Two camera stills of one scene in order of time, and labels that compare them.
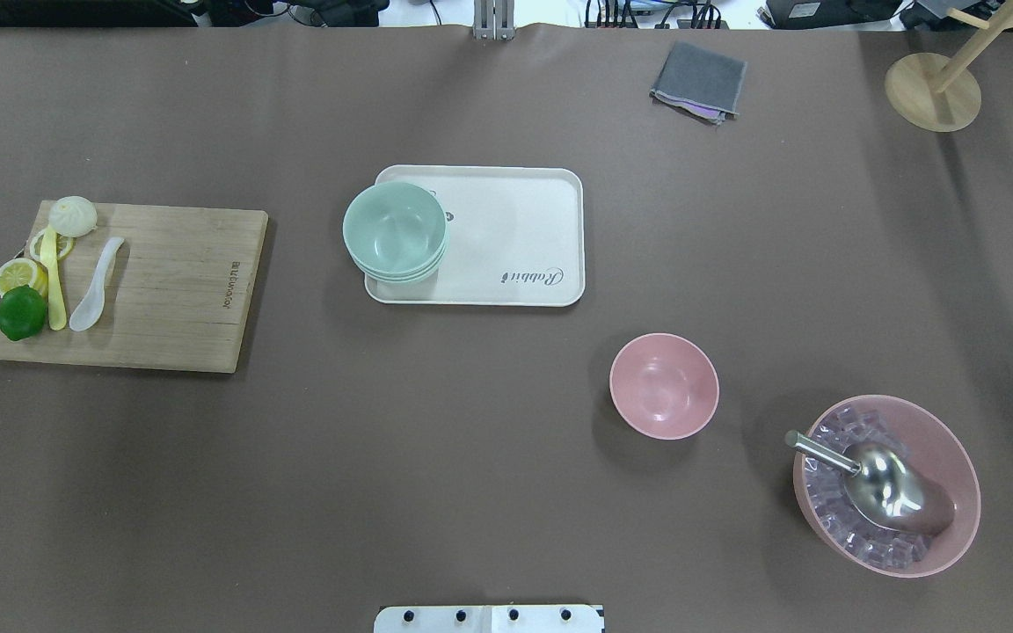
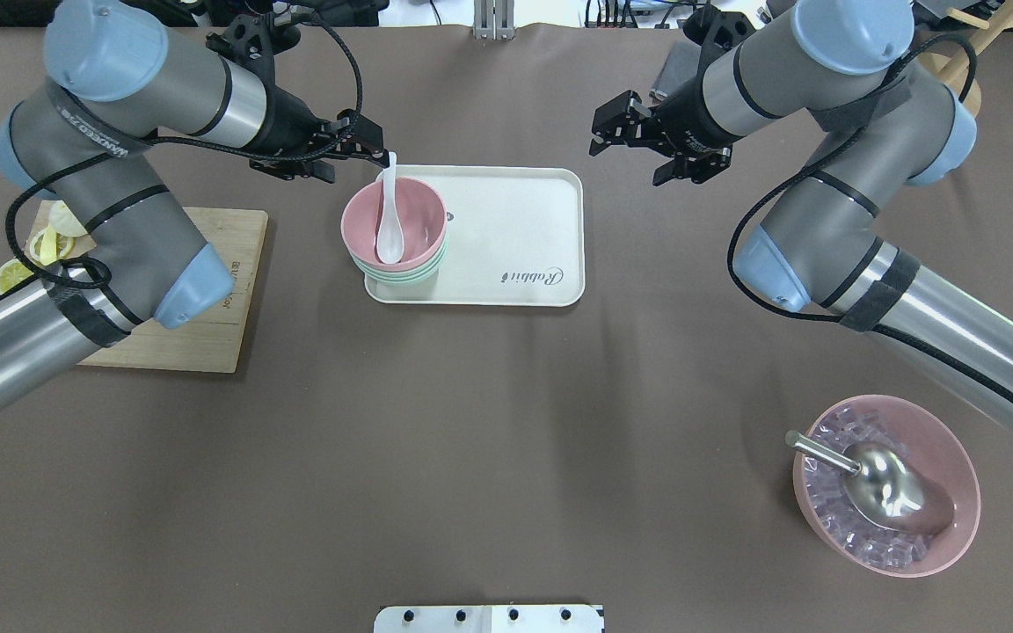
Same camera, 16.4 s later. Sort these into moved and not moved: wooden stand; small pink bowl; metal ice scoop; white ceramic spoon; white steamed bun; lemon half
Moved: white ceramic spoon; small pink bowl
Not moved: wooden stand; metal ice scoop; white steamed bun; lemon half
